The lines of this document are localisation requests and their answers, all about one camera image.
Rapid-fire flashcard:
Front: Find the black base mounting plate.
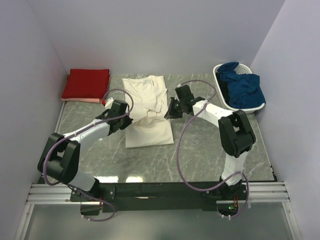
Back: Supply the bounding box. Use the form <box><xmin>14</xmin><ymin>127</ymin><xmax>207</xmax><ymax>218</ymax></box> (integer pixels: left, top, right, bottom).
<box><xmin>69</xmin><ymin>178</ymin><xmax>251</xmax><ymax>216</ymax></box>

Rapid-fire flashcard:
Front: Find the white plastic laundry basket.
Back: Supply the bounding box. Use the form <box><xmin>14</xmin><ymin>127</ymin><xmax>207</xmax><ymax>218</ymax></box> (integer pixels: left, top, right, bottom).
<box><xmin>212</xmin><ymin>63</ymin><xmax>266</xmax><ymax>115</ymax></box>

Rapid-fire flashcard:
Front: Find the folded pink t shirt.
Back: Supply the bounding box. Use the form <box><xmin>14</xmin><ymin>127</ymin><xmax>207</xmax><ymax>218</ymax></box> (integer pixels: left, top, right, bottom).
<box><xmin>61</xmin><ymin>74</ymin><xmax>110</xmax><ymax>104</ymax></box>

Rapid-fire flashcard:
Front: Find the folded red t shirt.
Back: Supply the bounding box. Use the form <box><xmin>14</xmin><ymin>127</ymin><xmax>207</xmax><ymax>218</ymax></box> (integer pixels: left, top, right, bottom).
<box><xmin>61</xmin><ymin>68</ymin><xmax>110</xmax><ymax>102</ymax></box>

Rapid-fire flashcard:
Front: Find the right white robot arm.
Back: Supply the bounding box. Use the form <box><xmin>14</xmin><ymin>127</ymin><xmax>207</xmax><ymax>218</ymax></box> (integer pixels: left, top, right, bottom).
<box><xmin>164</xmin><ymin>84</ymin><xmax>256</xmax><ymax>200</ymax></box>

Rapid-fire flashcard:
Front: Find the crumpled blue t shirt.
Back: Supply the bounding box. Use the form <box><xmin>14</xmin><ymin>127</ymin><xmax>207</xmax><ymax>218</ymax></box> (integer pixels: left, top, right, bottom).
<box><xmin>214</xmin><ymin>61</ymin><xmax>266</xmax><ymax>110</ymax></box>

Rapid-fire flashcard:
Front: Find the cream white t shirt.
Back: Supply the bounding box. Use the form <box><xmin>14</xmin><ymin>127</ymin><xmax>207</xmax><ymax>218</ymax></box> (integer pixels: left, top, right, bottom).
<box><xmin>122</xmin><ymin>75</ymin><xmax>174</xmax><ymax>149</ymax></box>

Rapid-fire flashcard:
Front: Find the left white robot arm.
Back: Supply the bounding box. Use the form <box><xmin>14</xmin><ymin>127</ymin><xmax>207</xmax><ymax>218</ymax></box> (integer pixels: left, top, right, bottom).
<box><xmin>37</xmin><ymin>98</ymin><xmax>133</xmax><ymax>201</ymax></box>

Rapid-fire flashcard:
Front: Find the aluminium extrusion rail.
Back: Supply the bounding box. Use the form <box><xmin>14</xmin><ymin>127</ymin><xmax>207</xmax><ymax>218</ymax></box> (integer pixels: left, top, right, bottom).
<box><xmin>26</xmin><ymin>181</ymin><xmax>291</xmax><ymax>205</ymax></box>

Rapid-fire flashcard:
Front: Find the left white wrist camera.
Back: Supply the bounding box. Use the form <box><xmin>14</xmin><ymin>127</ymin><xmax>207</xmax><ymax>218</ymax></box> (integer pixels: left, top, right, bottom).
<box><xmin>101</xmin><ymin>97</ymin><xmax>114</xmax><ymax>109</ymax></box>

